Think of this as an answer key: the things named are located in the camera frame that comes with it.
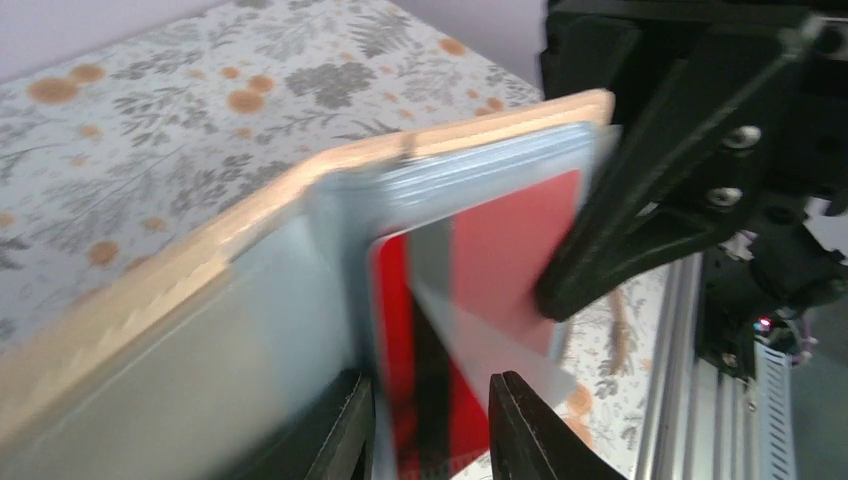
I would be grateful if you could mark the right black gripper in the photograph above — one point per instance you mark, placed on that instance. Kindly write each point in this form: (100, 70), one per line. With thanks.
(718, 102)

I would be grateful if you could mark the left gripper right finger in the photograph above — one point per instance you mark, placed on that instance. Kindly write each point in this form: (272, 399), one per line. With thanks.
(529, 441)

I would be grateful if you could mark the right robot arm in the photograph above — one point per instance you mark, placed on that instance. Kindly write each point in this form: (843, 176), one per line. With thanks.
(773, 263)

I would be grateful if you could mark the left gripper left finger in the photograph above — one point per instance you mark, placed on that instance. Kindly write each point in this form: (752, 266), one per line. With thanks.
(333, 438)

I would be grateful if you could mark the floral patterned table mat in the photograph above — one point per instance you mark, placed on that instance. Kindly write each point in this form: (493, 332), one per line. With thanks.
(109, 158)

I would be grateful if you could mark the grey slotted cable duct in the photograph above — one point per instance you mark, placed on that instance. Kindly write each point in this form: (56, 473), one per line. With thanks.
(776, 452)

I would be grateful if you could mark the aluminium mounting rail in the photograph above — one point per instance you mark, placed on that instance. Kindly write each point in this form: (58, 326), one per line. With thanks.
(698, 421)

